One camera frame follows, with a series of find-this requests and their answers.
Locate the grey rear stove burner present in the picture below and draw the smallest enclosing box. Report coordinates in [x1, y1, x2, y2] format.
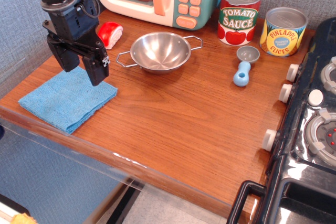
[320, 57, 336, 94]

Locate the white stove knob rear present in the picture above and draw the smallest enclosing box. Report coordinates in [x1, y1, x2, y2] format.
[286, 64, 300, 82]

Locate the grey stove burner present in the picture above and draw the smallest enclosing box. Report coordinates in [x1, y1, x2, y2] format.
[320, 57, 336, 94]
[304, 108, 335, 167]

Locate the black oven door handle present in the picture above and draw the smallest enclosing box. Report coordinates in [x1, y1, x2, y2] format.
[227, 180, 266, 224]

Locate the blue folded towel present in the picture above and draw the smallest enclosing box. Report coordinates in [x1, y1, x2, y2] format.
[18, 67, 118, 134]

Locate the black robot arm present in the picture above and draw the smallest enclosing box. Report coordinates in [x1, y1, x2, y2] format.
[40, 0, 110, 86]

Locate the blue grey measuring scoop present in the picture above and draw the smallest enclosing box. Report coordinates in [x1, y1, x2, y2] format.
[233, 46, 260, 87]

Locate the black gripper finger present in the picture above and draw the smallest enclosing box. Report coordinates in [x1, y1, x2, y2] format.
[47, 35, 79, 72]
[82, 50, 110, 86]

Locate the tomato sauce can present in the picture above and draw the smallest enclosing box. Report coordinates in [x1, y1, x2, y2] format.
[217, 0, 261, 46]

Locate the white stove knob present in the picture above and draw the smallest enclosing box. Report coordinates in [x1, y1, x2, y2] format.
[262, 129, 277, 152]
[278, 84, 292, 103]
[286, 64, 300, 82]

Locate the grey front stove burner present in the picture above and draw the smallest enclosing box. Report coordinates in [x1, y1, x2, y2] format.
[304, 108, 335, 167]

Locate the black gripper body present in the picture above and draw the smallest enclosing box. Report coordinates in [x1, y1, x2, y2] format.
[41, 0, 106, 57]

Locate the yellow object at corner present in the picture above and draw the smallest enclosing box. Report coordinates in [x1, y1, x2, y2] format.
[10, 213, 37, 224]

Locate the white round stove button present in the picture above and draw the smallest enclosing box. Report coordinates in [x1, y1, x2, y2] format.
[308, 89, 323, 106]

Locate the pineapple slices can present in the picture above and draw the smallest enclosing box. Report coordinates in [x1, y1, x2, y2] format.
[259, 7, 308, 57]

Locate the white stove knob middle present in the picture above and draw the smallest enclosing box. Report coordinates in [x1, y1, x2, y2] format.
[278, 84, 292, 103]

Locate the red white toy sushi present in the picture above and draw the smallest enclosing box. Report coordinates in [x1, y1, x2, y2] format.
[98, 22, 123, 50]

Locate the black toy stove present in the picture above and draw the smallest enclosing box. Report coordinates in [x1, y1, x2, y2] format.
[226, 17, 336, 224]

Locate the white stove knob front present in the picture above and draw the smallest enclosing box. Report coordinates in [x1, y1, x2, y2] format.
[262, 129, 277, 152]

